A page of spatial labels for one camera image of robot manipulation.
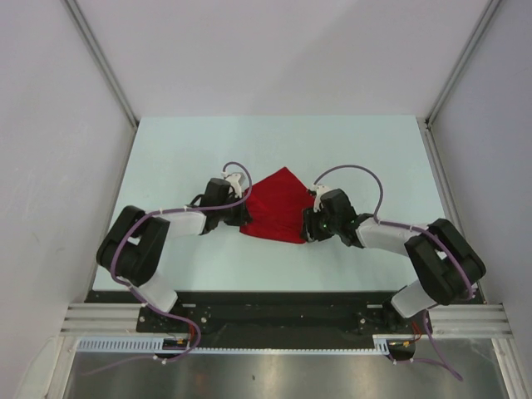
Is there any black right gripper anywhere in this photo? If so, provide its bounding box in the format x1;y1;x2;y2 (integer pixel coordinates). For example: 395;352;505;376
300;205;340;243

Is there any red cloth napkin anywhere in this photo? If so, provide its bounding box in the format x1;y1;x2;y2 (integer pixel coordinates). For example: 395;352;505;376
239;167;314;244

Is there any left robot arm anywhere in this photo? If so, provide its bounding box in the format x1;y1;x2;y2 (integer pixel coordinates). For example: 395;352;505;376
96;172;251;333

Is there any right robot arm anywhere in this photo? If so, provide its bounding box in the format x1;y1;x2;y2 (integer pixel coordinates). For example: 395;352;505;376
301;185;486;333

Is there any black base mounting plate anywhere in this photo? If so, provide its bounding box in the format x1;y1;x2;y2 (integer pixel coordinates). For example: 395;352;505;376
84;290;486;338

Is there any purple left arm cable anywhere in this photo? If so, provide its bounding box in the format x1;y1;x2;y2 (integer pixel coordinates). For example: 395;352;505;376
81;160;254;375

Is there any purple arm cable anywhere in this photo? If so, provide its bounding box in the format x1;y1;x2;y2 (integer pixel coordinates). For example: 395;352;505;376
311;165;475;382
81;160;254;375

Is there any aluminium front rail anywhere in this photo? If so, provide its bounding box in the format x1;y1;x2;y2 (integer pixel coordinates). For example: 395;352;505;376
61;303;513;338

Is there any white slotted cable duct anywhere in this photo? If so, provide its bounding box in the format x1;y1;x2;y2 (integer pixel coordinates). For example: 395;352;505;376
76;334;394;357

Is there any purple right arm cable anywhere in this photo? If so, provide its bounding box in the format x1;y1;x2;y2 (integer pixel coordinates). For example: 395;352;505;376
311;165;475;382

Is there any left aluminium frame post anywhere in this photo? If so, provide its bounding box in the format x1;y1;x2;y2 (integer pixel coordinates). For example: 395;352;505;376
61;0;140;131

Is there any aluminium frame post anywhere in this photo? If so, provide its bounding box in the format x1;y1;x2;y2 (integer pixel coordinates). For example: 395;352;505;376
425;0;504;127
61;0;140;131

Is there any right aluminium frame post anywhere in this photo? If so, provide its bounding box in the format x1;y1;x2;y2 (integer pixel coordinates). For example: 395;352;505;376
425;0;504;127

